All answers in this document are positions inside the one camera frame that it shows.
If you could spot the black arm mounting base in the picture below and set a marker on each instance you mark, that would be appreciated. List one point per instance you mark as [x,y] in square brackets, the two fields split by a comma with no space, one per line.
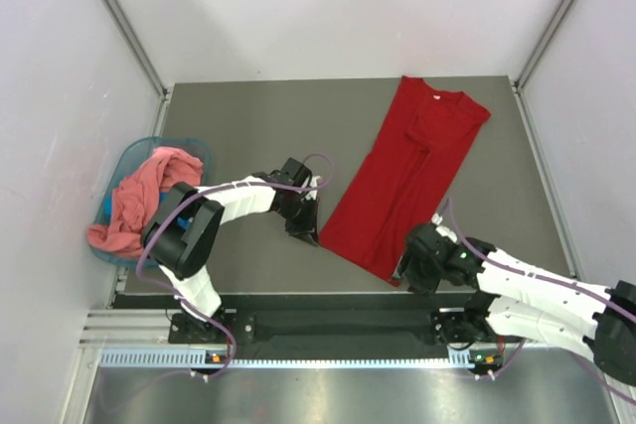
[361,325]

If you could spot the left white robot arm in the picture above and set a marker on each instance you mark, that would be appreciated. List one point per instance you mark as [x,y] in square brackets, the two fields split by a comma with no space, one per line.
[180,236]

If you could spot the pink t shirt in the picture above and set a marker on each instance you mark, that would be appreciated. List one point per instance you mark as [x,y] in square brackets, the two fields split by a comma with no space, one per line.
[137,197]

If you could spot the slotted cable duct rail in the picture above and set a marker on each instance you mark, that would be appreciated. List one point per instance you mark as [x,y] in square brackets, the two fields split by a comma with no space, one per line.
[200,359]

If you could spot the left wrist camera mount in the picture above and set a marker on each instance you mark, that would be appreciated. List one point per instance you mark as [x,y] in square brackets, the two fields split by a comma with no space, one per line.
[311,185]

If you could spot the teal mesh laundry basket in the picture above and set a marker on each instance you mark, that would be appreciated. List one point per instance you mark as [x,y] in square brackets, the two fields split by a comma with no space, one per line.
[132,157]

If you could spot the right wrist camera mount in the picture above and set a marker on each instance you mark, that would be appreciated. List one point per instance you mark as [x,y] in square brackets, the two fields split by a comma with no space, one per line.
[442,229]

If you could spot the red t shirt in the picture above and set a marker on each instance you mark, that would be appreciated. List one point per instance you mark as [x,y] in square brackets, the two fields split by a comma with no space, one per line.
[424,139]

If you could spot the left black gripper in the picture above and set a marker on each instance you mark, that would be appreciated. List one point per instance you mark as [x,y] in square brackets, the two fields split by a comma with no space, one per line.
[308,226]

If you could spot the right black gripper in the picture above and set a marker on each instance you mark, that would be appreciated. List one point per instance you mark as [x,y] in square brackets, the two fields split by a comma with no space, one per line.
[406,268]

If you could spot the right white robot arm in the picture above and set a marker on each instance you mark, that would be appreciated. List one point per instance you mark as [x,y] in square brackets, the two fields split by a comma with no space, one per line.
[512,298]

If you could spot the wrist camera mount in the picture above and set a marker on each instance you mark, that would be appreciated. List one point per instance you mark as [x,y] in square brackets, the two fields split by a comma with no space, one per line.
[442,229]
[311,185]

